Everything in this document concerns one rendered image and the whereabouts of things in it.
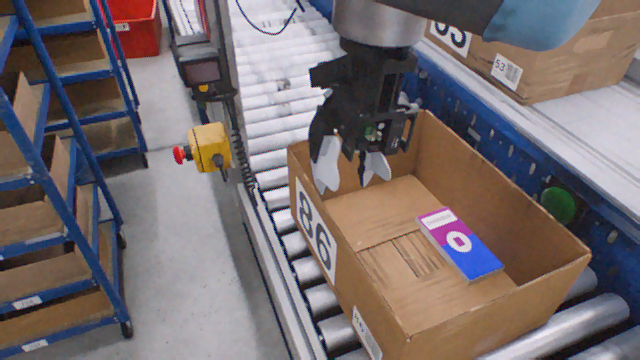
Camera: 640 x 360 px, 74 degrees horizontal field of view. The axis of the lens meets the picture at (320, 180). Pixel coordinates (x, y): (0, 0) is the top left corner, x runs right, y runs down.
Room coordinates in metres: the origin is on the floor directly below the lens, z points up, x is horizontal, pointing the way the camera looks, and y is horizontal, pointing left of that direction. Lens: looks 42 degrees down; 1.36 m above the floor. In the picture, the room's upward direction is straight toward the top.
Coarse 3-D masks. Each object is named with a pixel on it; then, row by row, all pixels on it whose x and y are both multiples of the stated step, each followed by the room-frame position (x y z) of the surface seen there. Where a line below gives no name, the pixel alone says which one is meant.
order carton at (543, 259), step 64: (448, 128) 0.64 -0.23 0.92; (384, 192) 0.64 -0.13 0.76; (448, 192) 0.60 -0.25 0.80; (512, 192) 0.48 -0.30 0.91; (384, 256) 0.48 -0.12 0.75; (512, 256) 0.44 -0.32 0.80; (576, 256) 0.36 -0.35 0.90; (384, 320) 0.27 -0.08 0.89; (448, 320) 0.25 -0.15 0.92; (512, 320) 0.31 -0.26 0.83
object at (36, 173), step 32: (32, 32) 1.14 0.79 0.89; (0, 64) 0.86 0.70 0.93; (0, 96) 0.72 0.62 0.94; (64, 96) 1.14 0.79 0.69; (32, 160) 0.72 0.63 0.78; (96, 192) 1.08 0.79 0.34; (64, 224) 0.72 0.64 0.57; (96, 224) 0.93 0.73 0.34; (96, 256) 0.73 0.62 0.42; (64, 288) 0.69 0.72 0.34; (96, 320) 0.70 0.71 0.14; (128, 320) 0.72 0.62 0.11; (0, 352) 0.60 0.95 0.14
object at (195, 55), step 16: (176, 48) 0.62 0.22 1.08; (192, 48) 0.60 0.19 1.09; (208, 48) 0.60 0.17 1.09; (176, 64) 0.59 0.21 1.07; (192, 64) 0.57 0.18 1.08; (208, 64) 0.57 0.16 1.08; (192, 80) 0.56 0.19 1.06; (208, 80) 0.57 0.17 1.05; (192, 96) 0.61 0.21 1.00; (208, 96) 0.62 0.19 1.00
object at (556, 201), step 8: (544, 192) 0.58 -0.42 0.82; (552, 192) 0.56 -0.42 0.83; (560, 192) 0.55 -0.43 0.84; (544, 200) 0.57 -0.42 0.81; (552, 200) 0.55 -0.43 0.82; (560, 200) 0.54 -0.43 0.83; (568, 200) 0.53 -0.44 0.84; (544, 208) 0.56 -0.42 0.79; (552, 208) 0.55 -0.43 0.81; (560, 208) 0.54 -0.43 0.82; (568, 208) 0.53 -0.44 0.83; (560, 216) 0.53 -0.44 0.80; (568, 216) 0.52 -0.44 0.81
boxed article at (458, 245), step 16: (448, 208) 0.58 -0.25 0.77; (432, 224) 0.54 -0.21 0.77; (448, 224) 0.54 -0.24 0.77; (464, 224) 0.54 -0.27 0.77; (432, 240) 0.50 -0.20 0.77; (448, 240) 0.50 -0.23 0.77; (464, 240) 0.50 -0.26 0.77; (448, 256) 0.46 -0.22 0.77; (464, 256) 0.46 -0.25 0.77; (480, 256) 0.46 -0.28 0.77; (464, 272) 0.43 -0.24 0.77; (480, 272) 0.43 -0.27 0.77; (496, 272) 0.43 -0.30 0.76
